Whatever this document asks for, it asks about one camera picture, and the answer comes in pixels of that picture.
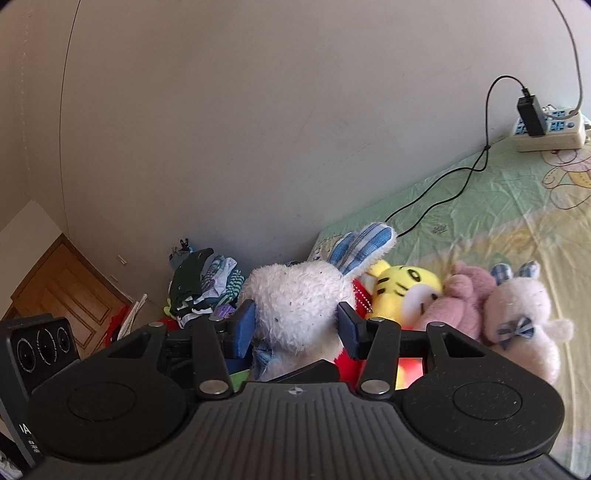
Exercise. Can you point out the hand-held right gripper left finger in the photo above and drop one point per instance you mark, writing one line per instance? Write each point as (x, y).
(244, 325)

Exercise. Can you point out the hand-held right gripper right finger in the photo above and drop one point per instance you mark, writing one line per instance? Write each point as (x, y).
(348, 328)

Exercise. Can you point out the large white plush rabbit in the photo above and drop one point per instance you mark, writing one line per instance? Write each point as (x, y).
(295, 300)

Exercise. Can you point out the yellow tiger plush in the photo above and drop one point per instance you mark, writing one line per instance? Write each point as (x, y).
(401, 290)

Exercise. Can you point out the wooden door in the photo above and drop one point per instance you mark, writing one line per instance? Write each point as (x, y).
(55, 286)

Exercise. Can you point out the black flat object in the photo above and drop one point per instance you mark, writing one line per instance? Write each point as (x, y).
(302, 370)

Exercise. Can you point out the pile of folded clothes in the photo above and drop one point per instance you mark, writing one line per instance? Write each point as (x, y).
(194, 281)

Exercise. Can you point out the red bag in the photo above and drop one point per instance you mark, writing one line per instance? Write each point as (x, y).
(117, 323)

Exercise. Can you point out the black clip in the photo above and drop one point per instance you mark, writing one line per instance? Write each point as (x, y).
(185, 245)

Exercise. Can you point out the pink plush toy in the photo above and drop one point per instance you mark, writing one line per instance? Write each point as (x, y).
(457, 295)

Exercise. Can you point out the small white plush rabbit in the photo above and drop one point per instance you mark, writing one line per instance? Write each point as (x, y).
(517, 304)

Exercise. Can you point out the green printed bed sheet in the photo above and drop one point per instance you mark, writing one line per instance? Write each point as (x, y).
(485, 207)

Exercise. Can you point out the white power strip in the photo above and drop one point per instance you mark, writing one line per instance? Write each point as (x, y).
(554, 139)

